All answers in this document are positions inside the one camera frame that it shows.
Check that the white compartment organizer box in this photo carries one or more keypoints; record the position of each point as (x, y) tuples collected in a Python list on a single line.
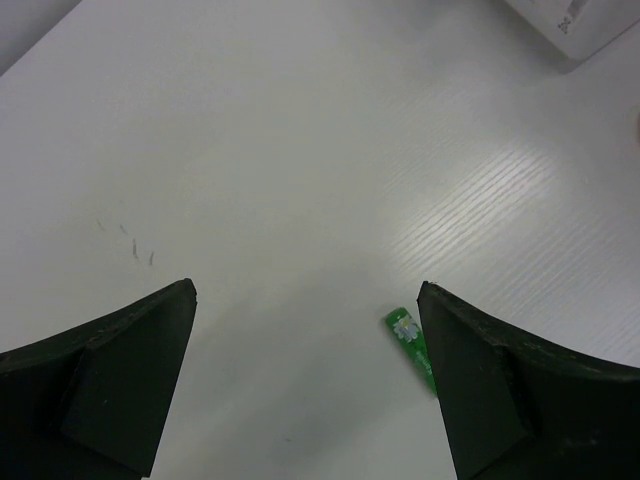
[(578, 28)]

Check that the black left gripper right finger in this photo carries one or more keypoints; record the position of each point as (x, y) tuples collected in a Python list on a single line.
[(517, 406)]

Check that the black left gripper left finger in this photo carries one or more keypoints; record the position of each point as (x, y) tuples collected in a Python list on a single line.
[(92, 402)]

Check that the green lip balm tube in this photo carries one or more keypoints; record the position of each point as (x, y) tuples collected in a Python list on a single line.
[(409, 336)]

